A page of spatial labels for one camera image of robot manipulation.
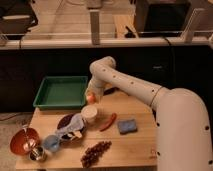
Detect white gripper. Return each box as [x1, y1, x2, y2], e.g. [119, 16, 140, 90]
[87, 77, 105, 103]

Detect yellow red apple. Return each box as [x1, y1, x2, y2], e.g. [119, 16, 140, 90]
[86, 94, 96, 104]

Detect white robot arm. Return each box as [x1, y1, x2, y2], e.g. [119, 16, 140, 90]
[87, 56, 213, 171]

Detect white paper cup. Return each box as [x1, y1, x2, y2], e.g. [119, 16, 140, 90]
[81, 105, 98, 124]

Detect blue small cup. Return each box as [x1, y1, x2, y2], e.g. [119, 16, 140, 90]
[42, 135, 60, 152]

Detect small metal cup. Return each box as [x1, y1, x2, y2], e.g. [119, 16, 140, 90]
[29, 146, 47, 162]

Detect light blue cloth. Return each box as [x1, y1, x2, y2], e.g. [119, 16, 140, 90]
[54, 113, 86, 140]

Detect blue sponge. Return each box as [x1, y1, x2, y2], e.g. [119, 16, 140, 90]
[117, 119, 137, 134]

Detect green plastic tray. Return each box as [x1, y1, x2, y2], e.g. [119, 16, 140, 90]
[33, 76, 88, 110]

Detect bunch of dark grapes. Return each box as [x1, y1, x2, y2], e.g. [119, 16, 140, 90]
[81, 141, 112, 168]

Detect red bowl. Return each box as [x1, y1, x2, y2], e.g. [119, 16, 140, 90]
[10, 128, 40, 156]

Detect black box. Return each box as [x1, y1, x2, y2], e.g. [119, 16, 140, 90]
[134, 0, 191, 32]

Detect black handled tool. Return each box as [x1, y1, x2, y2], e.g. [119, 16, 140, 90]
[103, 87, 119, 96]

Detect metal frame post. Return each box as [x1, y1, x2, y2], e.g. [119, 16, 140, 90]
[90, 10, 100, 45]

